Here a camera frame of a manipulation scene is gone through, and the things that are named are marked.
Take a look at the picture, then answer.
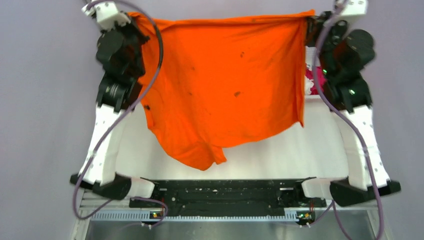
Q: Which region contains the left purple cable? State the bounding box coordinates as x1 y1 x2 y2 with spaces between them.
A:
72 0 169 229

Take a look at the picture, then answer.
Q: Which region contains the white slotted cable duct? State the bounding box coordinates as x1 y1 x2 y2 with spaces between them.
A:
91 210 312 223

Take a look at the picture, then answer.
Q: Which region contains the magenta t-shirt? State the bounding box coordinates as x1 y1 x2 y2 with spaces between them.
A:
305 64 326 86

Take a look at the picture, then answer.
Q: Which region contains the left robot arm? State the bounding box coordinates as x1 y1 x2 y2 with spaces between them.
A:
70 0 161 207

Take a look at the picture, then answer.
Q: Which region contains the orange t-shirt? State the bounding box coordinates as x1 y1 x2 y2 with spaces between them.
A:
141 10 315 171

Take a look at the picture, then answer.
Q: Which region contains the aluminium frame rail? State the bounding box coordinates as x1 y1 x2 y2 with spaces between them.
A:
70 207 380 240

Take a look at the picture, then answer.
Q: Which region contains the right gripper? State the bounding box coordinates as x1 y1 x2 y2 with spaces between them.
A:
302 10 348 79

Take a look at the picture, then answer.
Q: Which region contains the white plastic basket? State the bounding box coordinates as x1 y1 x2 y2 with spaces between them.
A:
304 47 326 96

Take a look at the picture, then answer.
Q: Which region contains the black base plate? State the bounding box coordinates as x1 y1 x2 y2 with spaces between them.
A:
129 179 327 218

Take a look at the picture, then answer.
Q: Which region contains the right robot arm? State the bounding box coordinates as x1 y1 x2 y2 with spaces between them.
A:
293 0 401 207

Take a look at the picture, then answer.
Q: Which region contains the purple cable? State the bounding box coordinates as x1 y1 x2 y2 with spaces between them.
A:
299 0 386 240
72 0 169 229

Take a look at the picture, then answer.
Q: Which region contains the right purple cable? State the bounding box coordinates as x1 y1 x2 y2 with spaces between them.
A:
299 0 386 240

